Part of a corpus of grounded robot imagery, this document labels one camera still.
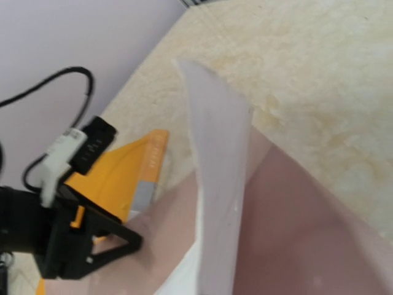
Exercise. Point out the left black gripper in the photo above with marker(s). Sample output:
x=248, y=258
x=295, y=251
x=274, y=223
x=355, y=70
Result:
x=58, y=250

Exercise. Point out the white printed sheet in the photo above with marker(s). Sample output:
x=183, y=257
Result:
x=220, y=127

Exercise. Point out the pink-brown file folder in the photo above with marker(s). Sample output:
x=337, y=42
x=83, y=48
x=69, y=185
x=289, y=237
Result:
x=295, y=238

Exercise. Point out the orange folder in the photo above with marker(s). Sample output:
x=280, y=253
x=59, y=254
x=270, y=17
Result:
x=121, y=181

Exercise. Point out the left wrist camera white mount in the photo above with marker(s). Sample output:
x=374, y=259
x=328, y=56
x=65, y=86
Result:
x=75, y=151

